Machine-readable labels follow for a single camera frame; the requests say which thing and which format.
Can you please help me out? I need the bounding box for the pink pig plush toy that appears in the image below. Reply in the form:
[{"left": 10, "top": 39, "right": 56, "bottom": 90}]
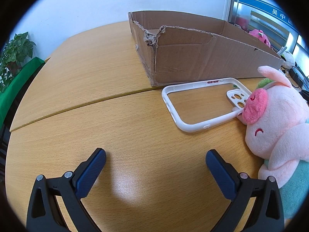
[{"left": 232, "top": 65, "right": 309, "bottom": 221}]

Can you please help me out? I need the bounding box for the white clear phone case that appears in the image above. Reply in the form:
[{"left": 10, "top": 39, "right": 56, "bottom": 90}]
[{"left": 161, "top": 78, "right": 251, "bottom": 133}]

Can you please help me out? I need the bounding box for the green table cloth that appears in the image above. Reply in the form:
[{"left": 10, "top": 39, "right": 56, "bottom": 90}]
[{"left": 1, "top": 57, "right": 45, "bottom": 126}]

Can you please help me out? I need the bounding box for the white panda plush toy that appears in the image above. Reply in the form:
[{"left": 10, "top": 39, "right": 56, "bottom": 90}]
[{"left": 281, "top": 51, "right": 295, "bottom": 74}]

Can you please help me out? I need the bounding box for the green potted plant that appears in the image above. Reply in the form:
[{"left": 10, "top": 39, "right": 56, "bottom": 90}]
[{"left": 1, "top": 32, "right": 36, "bottom": 93}]

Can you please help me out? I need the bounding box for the pink strawberry bear plush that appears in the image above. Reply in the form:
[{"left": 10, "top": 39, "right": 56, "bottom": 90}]
[{"left": 248, "top": 29, "right": 271, "bottom": 48}]

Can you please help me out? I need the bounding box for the brown cardboard box tray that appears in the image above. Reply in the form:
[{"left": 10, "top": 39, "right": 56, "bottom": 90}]
[{"left": 128, "top": 10, "right": 284, "bottom": 87}]

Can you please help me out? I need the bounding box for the black cable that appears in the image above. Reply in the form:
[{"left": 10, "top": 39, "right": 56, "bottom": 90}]
[{"left": 288, "top": 65, "right": 309, "bottom": 90}]

